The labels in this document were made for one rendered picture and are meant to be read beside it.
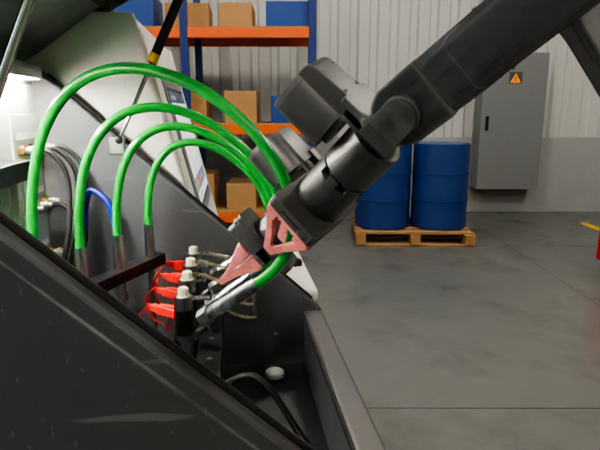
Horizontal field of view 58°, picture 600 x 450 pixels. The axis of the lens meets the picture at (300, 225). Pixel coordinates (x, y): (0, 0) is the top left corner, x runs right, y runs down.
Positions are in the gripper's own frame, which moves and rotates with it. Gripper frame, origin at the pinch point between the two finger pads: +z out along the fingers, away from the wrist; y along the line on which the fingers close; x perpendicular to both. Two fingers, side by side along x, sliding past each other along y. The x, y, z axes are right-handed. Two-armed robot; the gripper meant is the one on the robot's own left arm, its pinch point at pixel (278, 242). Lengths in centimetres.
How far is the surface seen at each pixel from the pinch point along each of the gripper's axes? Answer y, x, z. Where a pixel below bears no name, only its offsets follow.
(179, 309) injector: 2.9, -3.0, 21.0
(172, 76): 0.8, -22.3, -5.7
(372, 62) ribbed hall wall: -608, -145, 254
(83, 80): 4.5, -30.6, 2.6
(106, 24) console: -25, -55, 21
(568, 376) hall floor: -207, 135, 109
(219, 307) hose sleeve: 5.9, 1.2, 9.4
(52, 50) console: -17, -58, 28
